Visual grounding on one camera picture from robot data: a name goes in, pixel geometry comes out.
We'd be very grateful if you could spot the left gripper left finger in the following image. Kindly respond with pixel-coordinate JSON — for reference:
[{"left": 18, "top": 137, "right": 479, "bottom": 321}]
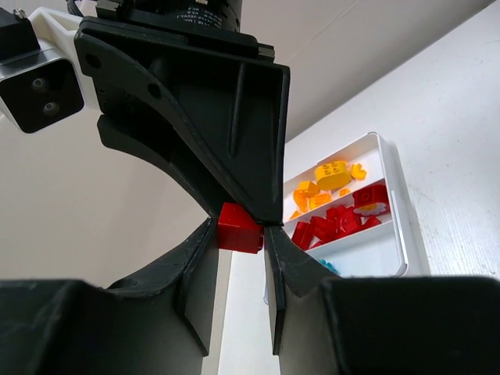
[{"left": 1, "top": 219, "right": 219, "bottom": 374}]

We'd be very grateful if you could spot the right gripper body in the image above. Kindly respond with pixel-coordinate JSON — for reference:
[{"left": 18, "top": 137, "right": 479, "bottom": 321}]
[{"left": 74, "top": 15, "right": 276, "bottom": 78}]

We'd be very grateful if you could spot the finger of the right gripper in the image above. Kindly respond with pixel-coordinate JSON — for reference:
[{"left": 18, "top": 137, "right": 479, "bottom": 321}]
[
  {"left": 97, "top": 115, "right": 233, "bottom": 217},
  {"left": 73, "top": 50, "right": 291, "bottom": 224}
]

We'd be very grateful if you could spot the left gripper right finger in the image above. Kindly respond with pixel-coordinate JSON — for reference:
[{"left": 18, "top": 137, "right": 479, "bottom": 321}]
[{"left": 264, "top": 226, "right": 499, "bottom": 374}]

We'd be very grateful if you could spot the teal lego brick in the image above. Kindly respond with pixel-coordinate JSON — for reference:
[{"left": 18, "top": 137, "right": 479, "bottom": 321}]
[{"left": 319, "top": 259, "right": 340, "bottom": 275}]

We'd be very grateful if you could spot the red sloped lego block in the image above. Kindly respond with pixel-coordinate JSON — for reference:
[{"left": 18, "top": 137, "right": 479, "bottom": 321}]
[{"left": 291, "top": 221, "right": 314, "bottom": 251}]

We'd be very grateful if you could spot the small red lego brick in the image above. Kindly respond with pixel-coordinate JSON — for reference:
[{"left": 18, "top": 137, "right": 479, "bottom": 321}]
[{"left": 217, "top": 202, "right": 263, "bottom": 254}]

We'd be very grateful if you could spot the yellow butterfly lego block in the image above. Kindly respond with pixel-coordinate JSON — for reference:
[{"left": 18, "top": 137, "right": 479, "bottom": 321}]
[{"left": 314, "top": 161, "right": 352, "bottom": 191}]

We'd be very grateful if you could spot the red flower lego block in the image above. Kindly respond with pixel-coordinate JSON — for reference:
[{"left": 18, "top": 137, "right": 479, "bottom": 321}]
[{"left": 352, "top": 184, "right": 390, "bottom": 216}]

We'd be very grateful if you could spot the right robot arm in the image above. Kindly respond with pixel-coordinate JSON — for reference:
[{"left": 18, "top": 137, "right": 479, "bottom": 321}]
[{"left": 74, "top": 1, "right": 291, "bottom": 226}]

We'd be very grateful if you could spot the orange lego in tray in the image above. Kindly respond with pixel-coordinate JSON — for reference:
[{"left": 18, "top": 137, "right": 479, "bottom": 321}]
[{"left": 292, "top": 180, "right": 320, "bottom": 213}]

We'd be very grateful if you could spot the white divided tray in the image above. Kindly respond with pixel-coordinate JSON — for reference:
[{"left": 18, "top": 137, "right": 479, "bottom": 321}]
[{"left": 284, "top": 132, "right": 409, "bottom": 277}]

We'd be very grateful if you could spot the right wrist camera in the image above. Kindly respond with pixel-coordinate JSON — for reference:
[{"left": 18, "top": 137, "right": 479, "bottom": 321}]
[{"left": 1, "top": 7, "right": 98, "bottom": 134}]

